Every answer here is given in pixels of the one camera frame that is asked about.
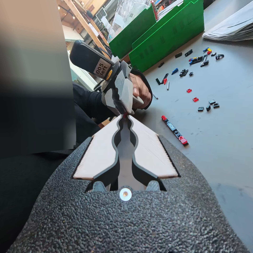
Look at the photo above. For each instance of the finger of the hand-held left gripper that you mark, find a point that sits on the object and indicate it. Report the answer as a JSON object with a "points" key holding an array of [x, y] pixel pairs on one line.
{"points": [[110, 99], [126, 92]]}

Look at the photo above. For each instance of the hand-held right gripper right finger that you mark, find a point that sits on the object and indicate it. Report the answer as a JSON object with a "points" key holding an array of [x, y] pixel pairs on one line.
{"points": [[154, 154]]}

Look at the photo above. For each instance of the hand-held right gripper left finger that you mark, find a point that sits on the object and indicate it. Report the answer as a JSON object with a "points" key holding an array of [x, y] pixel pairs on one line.
{"points": [[98, 154]]}

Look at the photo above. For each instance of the black brick strip red studs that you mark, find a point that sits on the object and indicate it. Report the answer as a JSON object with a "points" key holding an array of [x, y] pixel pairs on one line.
{"points": [[174, 128]]}

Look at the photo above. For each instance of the person's left forearm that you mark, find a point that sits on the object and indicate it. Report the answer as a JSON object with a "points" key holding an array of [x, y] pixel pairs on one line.
{"points": [[89, 102]]}

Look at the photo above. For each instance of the person's left hand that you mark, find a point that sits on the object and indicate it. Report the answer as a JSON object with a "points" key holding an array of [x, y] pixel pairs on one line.
{"points": [[141, 89]]}

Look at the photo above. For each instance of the long black studded plate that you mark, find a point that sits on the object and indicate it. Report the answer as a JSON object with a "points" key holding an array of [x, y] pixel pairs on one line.
{"points": [[166, 75], [158, 81]]}

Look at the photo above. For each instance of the green plastic bin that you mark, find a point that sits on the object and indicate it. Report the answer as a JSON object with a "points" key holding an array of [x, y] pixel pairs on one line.
{"points": [[168, 39], [128, 39]]}

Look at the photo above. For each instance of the clear plastic bag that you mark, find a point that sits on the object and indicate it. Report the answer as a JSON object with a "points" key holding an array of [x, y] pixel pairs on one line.
{"points": [[122, 15]]}

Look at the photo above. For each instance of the person's black clothed legs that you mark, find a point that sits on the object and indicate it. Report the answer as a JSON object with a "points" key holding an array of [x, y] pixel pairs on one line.
{"points": [[29, 187]]}

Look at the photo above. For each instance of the scattered loose toy brick parts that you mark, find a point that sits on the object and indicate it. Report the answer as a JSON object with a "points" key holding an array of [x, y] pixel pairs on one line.
{"points": [[197, 59]]}

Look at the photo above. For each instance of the open instruction booklet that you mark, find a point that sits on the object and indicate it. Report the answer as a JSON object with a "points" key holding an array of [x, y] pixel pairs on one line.
{"points": [[233, 25]]}

